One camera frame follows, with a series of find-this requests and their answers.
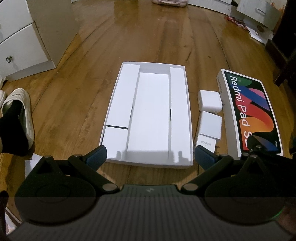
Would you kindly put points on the dark wooden furniture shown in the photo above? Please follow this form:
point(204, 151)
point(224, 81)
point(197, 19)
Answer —
point(284, 46)

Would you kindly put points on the white power adapter block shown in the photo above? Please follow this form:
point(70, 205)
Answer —
point(209, 127)

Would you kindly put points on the white drawer cabinet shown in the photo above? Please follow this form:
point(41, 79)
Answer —
point(27, 34)

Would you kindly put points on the white charger with prongs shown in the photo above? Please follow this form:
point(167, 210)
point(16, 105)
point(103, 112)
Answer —
point(210, 101)

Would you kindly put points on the small white paper piece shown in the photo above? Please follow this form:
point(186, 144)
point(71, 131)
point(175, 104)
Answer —
point(32, 162)

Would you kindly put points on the white box tray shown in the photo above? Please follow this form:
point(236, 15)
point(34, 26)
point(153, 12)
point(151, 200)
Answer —
point(150, 111)

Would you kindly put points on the person's black-socked foot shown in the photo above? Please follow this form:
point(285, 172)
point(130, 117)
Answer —
point(12, 132)

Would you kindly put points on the colourful printed tablet box lid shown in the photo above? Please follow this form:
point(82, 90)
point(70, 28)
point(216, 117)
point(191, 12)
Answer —
point(252, 109)

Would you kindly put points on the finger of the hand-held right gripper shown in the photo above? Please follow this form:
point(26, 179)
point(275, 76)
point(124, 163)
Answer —
point(262, 141)

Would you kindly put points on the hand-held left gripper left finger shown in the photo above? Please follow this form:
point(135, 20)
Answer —
point(97, 155)

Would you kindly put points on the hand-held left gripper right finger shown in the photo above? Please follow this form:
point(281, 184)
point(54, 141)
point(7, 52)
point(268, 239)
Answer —
point(204, 156)

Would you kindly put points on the white slipper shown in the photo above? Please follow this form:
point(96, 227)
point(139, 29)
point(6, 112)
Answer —
point(22, 109)

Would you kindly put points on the white paper sheet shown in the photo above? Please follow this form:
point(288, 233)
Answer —
point(260, 37)

